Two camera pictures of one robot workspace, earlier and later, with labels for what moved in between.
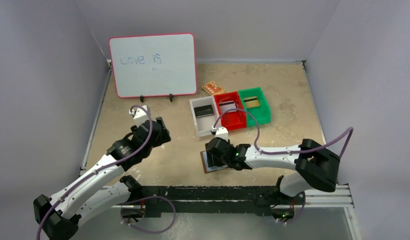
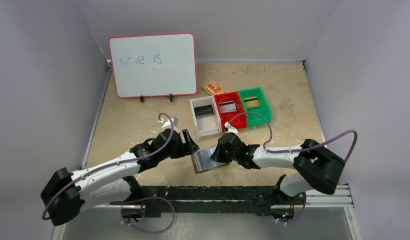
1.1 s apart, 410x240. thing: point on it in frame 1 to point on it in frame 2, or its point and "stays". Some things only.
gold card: (251, 102) stays
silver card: (227, 105) stays
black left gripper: (161, 131) to (186, 144)
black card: (203, 111) stays
